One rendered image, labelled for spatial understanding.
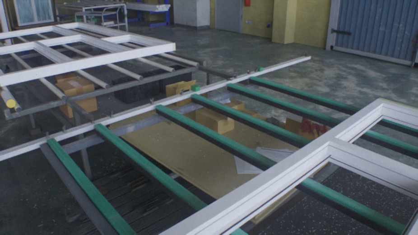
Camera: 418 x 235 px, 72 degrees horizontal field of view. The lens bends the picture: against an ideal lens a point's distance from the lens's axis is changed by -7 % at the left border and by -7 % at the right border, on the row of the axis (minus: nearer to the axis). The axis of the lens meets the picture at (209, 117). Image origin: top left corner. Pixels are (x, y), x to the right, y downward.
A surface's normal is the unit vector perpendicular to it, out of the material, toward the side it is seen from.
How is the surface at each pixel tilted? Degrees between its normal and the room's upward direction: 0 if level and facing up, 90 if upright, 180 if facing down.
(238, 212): 90
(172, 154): 0
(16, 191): 0
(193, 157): 0
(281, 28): 90
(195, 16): 90
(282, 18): 90
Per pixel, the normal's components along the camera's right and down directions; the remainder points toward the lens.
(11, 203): 0.00, -0.91
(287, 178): 0.67, 0.31
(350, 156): -0.74, 0.28
